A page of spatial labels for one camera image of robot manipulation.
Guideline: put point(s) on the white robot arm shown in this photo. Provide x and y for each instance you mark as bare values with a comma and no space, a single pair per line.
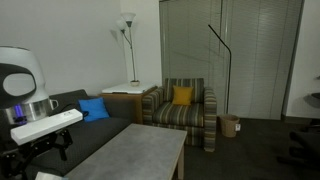
23,63

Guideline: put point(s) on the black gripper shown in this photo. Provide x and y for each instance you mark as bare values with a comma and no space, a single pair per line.
31,150

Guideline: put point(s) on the striped armchair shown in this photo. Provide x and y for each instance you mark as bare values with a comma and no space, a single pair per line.
181,115

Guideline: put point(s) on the wicker waste basket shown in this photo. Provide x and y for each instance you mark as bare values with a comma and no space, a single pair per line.
228,126

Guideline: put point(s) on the black office chair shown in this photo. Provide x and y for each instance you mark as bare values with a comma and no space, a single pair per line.
306,143

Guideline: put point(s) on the dark grey fabric sofa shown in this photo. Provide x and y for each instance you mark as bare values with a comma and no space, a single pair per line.
96,133

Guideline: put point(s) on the blue cushion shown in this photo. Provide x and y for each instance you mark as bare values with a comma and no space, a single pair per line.
95,109

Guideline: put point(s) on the black arc floor lamp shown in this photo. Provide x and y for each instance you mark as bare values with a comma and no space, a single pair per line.
229,83

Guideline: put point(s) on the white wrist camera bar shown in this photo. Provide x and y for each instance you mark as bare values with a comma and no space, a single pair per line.
43,126

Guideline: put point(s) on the grey window blinds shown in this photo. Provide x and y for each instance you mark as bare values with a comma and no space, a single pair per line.
253,60

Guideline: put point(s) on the yellow cushion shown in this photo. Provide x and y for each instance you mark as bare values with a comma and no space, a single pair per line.
182,96

